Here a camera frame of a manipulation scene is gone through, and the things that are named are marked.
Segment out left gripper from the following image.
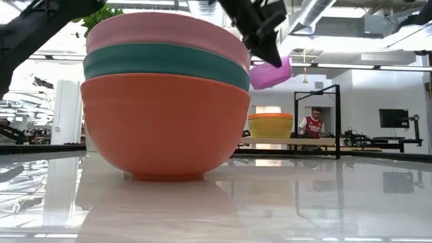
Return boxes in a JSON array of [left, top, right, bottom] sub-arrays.
[[217, 0, 288, 69]]

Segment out small purple bowl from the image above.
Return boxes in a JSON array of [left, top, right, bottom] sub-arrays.
[[248, 55, 293, 91]]

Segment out small yellow-green bowl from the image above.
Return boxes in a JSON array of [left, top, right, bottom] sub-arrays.
[[248, 117, 294, 139]]

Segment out large teal bowl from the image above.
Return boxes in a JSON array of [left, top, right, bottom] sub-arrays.
[[82, 42, 252, 93]]

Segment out large pink bowl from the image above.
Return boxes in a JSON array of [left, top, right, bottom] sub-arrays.
[[85, 11, 252, 74]]

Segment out large orange bowl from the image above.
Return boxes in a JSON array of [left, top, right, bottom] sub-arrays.
[[80, 72, 252, 182]]

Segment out person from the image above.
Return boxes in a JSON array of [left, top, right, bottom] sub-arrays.
[[298, 107, 326, 140]]

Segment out black monitor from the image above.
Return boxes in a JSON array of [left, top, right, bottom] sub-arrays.
[[378, 108, 410, 130]]

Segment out black background desk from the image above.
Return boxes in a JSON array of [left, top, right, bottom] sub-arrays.
[[340, 113, 425, 153]]

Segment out green leafy plant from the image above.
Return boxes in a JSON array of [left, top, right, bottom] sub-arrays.
[[72, 3, 124, 38]]

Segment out wooden shelf with black frame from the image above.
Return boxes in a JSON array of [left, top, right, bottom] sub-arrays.
[[238, 84, 342, 161]]

